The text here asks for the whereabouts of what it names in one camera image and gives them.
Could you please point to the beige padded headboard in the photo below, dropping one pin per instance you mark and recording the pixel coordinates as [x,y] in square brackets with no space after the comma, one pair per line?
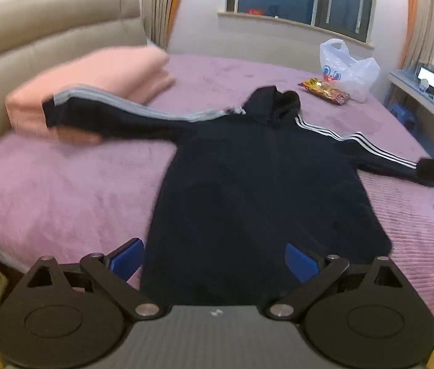
[28,30]

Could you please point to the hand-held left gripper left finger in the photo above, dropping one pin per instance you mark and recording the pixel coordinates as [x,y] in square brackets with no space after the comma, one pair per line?
[127,259]

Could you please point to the bed with purple quilted cover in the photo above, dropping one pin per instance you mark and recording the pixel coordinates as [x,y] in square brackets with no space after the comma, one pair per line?
[78,188]

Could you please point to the blue plastic stool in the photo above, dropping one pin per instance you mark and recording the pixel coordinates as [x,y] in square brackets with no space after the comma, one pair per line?
[403,115]

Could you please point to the beige orange curtain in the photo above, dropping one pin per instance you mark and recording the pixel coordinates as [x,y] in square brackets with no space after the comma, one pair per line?
[418,15]
[163,4]

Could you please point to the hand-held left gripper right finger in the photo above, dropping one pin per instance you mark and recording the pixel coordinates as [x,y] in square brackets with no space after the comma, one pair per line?
[299,261]

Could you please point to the black white-striped hooded jacket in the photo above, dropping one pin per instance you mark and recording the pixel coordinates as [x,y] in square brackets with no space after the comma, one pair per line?
[259,184]

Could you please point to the small lit screen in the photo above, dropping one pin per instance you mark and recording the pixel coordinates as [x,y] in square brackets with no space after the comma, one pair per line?
[429,77]

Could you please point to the yellow red snack packet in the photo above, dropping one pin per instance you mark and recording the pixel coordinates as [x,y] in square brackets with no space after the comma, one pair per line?
[324,90]

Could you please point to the folded pink blanket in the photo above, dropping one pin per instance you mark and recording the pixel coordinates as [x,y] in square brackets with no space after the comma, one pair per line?
[124,69]

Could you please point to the grey curved desk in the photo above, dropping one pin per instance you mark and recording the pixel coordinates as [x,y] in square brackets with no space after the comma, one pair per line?
[424,103]

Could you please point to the white printed plastic bag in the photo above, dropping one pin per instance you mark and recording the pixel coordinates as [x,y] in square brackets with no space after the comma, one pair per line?
[351,69]

